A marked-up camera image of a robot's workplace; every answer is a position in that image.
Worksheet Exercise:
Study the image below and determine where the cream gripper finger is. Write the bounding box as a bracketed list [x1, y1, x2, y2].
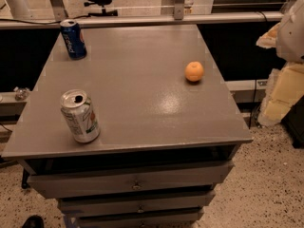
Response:
[256, 23, 280, 49]

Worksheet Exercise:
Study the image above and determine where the blue pepsi can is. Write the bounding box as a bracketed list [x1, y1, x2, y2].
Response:
[60, 19, 86, 60]

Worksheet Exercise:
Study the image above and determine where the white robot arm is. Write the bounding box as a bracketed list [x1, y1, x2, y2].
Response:
[256, 0, 304, 63]

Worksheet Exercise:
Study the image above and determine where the silver 7up can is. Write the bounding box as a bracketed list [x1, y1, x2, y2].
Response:
[60, 89, 100, 143]

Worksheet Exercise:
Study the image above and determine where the orange fruit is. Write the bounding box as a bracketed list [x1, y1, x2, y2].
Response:
[184, 62, 204, 82]

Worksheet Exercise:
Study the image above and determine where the grey drawer cabinet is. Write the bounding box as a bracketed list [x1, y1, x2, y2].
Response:
[1, 24, 254, 228]

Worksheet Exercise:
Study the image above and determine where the top grey drawer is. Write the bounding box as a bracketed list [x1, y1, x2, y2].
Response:
[28, 161, 234, 199]

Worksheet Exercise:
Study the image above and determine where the grey drawer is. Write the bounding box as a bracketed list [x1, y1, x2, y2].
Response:
[59, 190, 215, 218]
[28, 161, 234, 199]
[77, 208, 203, 228]

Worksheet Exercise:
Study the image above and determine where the middle grey drawer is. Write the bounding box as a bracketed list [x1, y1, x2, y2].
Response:
[59, 190, 215, 218]

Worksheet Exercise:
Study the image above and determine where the bottom grey drawer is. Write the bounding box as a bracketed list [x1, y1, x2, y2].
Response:
[77, 208, 203, 228]

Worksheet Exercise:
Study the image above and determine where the crumpled foil object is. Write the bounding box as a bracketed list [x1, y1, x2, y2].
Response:
[13, 86, 30, 101]

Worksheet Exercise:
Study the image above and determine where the black shoe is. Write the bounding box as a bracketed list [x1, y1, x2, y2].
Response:
[22, 216, 45, 228]

